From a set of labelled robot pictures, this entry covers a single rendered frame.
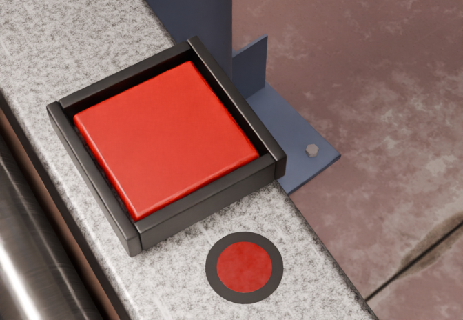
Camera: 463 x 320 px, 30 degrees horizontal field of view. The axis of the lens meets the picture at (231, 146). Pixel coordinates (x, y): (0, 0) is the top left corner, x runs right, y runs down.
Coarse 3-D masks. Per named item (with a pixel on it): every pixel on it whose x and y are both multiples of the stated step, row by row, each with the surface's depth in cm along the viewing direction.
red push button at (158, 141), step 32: (192, 64) 39; (128, 96) 38; (160, 96) 38; (192, 96) 38; (96, 128) 37; (128, 128) 37; (160, 128) 37; (192, 128) 37; (224, 128) 37; (96, 160) 37; (128, 160) 36; (160, 160) 36; (192, 160) 36; (224, 160) 36; (128, 192) 35; (160, 192) 35
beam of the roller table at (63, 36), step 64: (0, 0) 43; (64, 0) 43; (128, 0) 43; (0, 64) 41; (64, 64) 41; (128, 64) 41; (64, 192) 37; (256, 192) 37; (128, 256) 35; (192, 256) 35; (320, 256) 35
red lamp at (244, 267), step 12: (228, 252) 35; (240, 252) 35; (252, 252) 35; (264, 252) 35; (228, 264) 35; (240, 264) 35; (252, 264) 35; (264, 264) 35; (228, 276) 35; (240, 276) 35; (252, 276) 35; (264, 276) 35; (240, 288) 35; (252, 288) 35
